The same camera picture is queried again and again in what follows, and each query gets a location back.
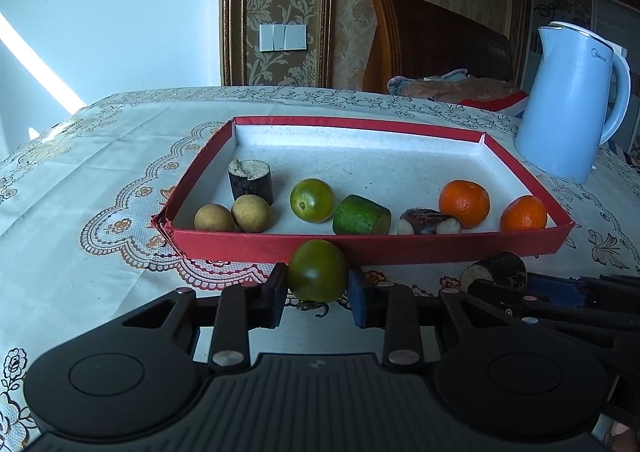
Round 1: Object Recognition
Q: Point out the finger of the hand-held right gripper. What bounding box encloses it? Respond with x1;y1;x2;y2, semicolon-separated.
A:
527;274;640;309
471;279;640;349

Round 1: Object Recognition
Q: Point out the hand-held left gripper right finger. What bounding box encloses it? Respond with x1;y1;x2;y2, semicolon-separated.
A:
348;266;547;373

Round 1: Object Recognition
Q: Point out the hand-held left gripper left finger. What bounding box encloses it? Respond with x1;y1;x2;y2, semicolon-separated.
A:
120;262;289;374

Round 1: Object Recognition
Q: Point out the green tangerine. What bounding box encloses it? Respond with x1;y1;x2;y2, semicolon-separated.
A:
286;239;349;303
290;178;335;223

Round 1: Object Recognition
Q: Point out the green cucumber piece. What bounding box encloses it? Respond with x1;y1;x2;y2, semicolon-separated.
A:
332;194;392;236

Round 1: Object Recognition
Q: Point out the orange tangerine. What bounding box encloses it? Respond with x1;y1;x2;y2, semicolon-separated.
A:
500;195;548;233
439;179;491;229

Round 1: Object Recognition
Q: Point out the tan longan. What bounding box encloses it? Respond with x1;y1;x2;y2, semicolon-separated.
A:
231;195;274;233
194;203;236;233

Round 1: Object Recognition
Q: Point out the small dark sugarcane piece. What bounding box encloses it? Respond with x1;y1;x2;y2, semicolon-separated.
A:
398;208;462;236

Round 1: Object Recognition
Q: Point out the large dark sugarcane piece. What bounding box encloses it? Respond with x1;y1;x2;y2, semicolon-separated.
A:
228;158;274;206

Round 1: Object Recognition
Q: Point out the shallow red cardboard box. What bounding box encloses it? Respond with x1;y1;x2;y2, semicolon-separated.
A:
151;116;576;267

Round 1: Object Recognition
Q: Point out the light blue electric kettle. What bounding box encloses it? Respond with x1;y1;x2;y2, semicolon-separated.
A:
514;21;632;184

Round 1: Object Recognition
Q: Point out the folded blanket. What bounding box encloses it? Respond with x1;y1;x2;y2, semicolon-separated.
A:
387;69;530;114

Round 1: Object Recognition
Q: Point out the white wall switch panel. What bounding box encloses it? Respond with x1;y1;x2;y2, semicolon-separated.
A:
259;23;307;52

